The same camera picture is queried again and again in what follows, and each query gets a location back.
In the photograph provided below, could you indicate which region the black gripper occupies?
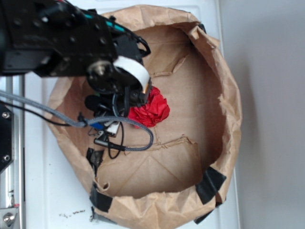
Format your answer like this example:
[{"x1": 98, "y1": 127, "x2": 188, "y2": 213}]
[{"x1": 87, "y1": 32, "x2": 152, "y2": 108}]

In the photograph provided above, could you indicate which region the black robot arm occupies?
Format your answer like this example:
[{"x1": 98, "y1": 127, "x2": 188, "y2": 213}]
[{"x1": 0, "y1": 0, "x2": 152, "y2": 107}]

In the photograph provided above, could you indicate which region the red crumpled paper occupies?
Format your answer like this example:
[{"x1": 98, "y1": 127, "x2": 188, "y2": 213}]
[{"x1": 128, "y1": 87, "x2": 170, "y2": 127}]

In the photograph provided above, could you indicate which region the brown paper bag tray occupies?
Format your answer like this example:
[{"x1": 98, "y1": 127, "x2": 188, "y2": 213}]
[{"x1": 49, "y1": 5, "x2": 242, "y2": 229}]

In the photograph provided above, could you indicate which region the black tape piece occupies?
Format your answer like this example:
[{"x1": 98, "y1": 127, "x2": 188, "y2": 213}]
[
  {"x1": 194, "y1": 202, "x2": 222, "y2": 225},
  {"x1": 195, "y1": 167, "x2": 226, "y2": 205},
  {"x1": 90, "y1": 182, "x2": 113, "y2": 213}
]

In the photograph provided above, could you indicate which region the grey braided cable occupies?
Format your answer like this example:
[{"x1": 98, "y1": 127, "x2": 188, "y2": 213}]
[{"x1": 0, "y1": 90, "x2": 154, "y2": 152}]

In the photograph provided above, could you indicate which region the black thin cable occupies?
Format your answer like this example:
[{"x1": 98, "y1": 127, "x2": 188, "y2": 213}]
[{"x1": 0, "y1": 100, "x2": 70, "y2": 127}]

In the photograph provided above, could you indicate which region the aluminium rail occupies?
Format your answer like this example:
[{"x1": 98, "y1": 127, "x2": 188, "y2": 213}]
[{"x1": 0, "y1": 75, "x2": 26, "y2": 227}]

